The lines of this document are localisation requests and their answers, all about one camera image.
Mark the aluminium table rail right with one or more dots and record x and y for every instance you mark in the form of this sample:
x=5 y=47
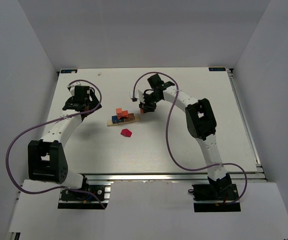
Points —
x=253 y=147

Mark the small natural wood block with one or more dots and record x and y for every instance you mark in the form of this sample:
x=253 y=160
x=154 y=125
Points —
x=111 y=123

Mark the aluminium table rail front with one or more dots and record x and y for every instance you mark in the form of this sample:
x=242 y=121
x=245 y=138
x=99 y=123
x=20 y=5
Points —
x=259 y=176

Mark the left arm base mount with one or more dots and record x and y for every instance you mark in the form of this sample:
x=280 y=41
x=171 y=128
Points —
x=72 y=200

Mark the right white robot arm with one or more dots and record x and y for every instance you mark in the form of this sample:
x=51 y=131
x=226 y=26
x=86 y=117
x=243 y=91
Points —
x=200 y=120

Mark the right blue table label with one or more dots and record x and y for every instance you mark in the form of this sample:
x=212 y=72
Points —
x=217 y=69

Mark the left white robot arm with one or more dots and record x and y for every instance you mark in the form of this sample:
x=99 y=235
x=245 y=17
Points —
x=46 y=157

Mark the natural wood block hotel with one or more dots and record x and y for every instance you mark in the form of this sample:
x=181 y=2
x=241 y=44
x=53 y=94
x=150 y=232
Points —
x=136 y=118

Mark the aluminium table rail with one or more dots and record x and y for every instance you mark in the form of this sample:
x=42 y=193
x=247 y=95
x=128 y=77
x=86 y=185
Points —
x=259 y=176
x=253 y=147

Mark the orange arch block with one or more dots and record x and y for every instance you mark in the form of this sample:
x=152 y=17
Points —
x=125 y=112

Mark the red roof block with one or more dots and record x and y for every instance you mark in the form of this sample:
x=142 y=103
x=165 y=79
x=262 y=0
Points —
x=126 y=133

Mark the blue wood block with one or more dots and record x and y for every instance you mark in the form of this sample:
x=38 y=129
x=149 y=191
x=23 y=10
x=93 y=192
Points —
x=116 y=120

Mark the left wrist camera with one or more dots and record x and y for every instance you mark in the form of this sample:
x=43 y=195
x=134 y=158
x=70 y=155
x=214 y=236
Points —
x=70 y=86

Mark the left blue table label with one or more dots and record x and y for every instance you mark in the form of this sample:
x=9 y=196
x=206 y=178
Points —
x=68 y=71

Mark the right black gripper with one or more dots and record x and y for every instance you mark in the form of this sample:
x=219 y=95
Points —
x=148 y=104

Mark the blue table label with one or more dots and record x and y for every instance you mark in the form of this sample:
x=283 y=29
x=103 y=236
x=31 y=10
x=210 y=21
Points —
x=217 y=69
x=68 y=71

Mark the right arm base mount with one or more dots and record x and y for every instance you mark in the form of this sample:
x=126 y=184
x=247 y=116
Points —
x=206 y=199

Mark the brown wood block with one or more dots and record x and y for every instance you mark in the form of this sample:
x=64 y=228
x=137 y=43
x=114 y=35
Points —
x=128 y=118

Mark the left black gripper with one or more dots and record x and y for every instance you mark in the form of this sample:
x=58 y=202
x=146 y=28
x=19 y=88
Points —
x=74 y=106

